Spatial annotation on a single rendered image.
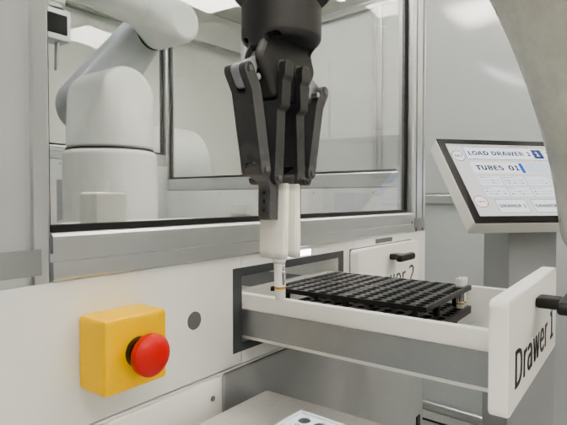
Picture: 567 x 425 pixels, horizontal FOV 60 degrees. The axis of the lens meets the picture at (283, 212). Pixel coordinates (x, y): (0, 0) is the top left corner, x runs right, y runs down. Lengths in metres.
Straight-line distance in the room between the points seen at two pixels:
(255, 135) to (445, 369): 0.30
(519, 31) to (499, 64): 1.61
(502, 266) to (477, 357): 1.04
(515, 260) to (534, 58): 0.84
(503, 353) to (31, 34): 0.51
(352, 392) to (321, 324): 0.40
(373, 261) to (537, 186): 0.71
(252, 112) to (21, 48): 0.21
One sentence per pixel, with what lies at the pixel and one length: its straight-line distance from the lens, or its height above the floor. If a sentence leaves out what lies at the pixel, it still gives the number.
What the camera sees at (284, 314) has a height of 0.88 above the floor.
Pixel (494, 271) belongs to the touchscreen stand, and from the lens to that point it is 1.60.
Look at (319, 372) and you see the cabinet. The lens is 0.87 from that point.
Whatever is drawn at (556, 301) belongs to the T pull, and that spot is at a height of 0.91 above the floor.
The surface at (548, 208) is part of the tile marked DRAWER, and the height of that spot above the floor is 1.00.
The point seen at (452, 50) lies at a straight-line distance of 2.52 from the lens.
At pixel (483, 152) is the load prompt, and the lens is 1.56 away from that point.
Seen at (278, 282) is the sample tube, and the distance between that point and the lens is 0.47.
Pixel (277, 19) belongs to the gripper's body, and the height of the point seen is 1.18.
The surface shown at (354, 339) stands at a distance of 0.58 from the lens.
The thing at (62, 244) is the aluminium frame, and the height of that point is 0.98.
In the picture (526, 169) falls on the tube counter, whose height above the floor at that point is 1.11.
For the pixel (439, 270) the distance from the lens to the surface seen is 2.47.
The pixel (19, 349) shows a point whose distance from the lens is 0.50.
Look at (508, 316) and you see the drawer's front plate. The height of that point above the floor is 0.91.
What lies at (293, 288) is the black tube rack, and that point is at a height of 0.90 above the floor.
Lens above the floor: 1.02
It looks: 2 degrees down
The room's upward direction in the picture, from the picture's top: straight up
